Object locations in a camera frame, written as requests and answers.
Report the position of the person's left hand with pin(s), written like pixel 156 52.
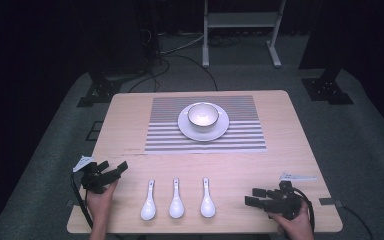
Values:
pixel 99 200

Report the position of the white metal stand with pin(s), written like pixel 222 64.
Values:
pixel 240 20

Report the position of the grey tape strip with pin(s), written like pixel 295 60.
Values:
pixel 330 201

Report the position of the white round plate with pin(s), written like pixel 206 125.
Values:
pixel 193 131

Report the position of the black stand base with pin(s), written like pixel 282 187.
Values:
pixel 326 88
pixel 101 91

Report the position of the white ceramic spoon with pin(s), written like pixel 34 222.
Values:
pixel 148 208
pixel 207 206
pixel 176 206

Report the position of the white bowl with dark rim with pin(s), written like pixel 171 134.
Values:
pixel 203 115

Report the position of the person's right hand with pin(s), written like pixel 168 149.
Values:
pixel 296 228

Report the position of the striped placemat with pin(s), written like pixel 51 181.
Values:
pixel 166 136

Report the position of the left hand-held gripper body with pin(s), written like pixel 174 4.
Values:
pixel 93 181

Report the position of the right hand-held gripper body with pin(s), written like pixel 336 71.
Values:
pixel 285 201

